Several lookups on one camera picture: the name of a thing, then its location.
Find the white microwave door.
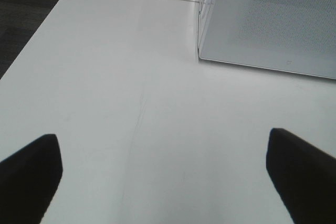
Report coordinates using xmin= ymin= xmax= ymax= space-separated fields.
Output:
xmin=199 ymin=0 xmax=335 ymax=79

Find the white microwave oven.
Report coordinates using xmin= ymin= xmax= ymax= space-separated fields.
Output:
xmin=197 ymin=0 xmax=213 ymax=54

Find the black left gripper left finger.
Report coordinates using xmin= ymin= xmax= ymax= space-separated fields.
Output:
xmin=1 ymin=134 xmax=63 ymax=223

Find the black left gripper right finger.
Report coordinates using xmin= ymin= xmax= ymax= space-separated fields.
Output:
xmin=266 ymin=128 xmax=335 ymax=223

